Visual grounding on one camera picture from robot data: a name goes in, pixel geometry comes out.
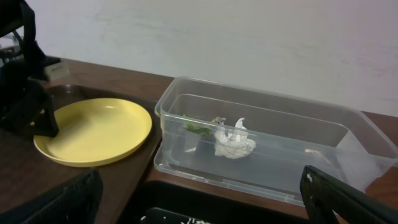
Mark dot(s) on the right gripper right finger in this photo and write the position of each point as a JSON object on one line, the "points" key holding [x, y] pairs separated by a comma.
{"points": [[324, 197]]}

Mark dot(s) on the clear plastic waste bin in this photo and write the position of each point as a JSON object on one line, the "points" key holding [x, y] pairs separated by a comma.
{"points": [[290, 133]]}

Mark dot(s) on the black waste tray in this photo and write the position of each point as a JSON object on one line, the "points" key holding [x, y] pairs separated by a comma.
{"points": [[161, 202]]}

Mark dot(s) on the dark brown serving tray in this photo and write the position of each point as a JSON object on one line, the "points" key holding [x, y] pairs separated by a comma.
{"points": [[26, 173]]}

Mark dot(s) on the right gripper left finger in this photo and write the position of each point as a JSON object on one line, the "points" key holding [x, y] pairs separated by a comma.
{"points": [[74, 201]]}

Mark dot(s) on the yellow round plate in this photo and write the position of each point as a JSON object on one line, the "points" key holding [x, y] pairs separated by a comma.
{"points": [[96, 132]]}

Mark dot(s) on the aluminium foil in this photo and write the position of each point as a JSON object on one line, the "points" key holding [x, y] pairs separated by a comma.
{"points": [[233, 145]]}

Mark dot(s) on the green snack wrapper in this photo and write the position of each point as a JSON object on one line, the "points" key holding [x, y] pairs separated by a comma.
{"points": [[202, 130]]}

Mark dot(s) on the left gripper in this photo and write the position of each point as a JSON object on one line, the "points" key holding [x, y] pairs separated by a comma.
{"points": [[26, 107]]}

